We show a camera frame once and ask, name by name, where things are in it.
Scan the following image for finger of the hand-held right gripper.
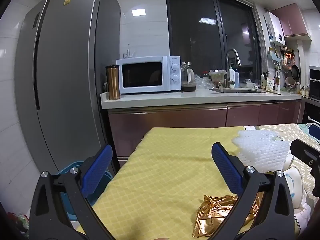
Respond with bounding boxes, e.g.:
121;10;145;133
309;124;320;140
291;138;320;195

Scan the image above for black built-in oven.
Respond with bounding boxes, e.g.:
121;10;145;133
301;65;320;125

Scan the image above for pink wall cabinet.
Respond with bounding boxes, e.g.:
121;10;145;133
271;3;312;40

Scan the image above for copper travel mug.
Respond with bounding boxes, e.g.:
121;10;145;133
105;64;121;100

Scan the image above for white soap bottle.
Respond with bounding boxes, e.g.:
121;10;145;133
227;64;236;88

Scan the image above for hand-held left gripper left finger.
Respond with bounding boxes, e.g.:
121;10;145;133
28;144;113;240

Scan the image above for dark kitchen window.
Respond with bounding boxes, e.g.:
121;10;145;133
165;0;267;90

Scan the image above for black frying pan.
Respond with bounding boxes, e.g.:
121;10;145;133
290;64;300;80

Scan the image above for white kitchen countertop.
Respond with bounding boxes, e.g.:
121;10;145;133
100;87;303;110

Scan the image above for steel kitchen faucet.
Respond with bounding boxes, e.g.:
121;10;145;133
219;49;242;93

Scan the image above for red gift bag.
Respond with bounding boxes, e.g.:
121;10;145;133
7;211;30;238

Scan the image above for white foam fruit net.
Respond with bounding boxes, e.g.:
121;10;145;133
231;129;292;173

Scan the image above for clear plastic bags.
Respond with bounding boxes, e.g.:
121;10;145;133
194;74;213;89

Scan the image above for white printed wrapper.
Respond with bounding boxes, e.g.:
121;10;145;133
282;152;312;213

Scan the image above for clear food container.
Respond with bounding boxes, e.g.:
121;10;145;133
209;69;227;89

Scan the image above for white microwave oven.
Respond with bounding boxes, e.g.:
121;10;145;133
116;56;182;95

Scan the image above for brown cabinet with white top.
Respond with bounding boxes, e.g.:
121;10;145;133
107;100;303;168

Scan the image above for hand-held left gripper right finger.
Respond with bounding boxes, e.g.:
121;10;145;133
211;142;296;240

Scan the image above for blue plastic waste bin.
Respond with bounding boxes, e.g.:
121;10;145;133
57;161;115;222

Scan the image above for glass kettle white handle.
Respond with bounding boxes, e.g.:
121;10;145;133
180;61;197;92

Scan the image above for white water heater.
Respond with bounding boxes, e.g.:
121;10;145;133
264;12;286;47

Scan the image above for gold snack wrapper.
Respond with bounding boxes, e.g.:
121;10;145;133
192;215;253;238
197;194;263;222

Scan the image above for grey refrigerator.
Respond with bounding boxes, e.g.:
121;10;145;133
14;0;122;180

